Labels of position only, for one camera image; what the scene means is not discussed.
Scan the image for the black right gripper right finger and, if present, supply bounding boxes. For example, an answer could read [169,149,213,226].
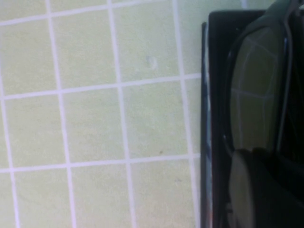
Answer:
[253,147,304,204]

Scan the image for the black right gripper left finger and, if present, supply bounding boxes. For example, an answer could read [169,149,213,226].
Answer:
[229,148,304,228]

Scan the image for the black framed glasses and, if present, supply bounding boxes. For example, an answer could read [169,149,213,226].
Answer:
[223,0,304,167]

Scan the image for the black glasses case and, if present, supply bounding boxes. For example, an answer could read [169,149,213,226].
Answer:
[200,9,304,228]

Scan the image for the green checked tablecloth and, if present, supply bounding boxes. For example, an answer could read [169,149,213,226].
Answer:
[0,0,304,228]

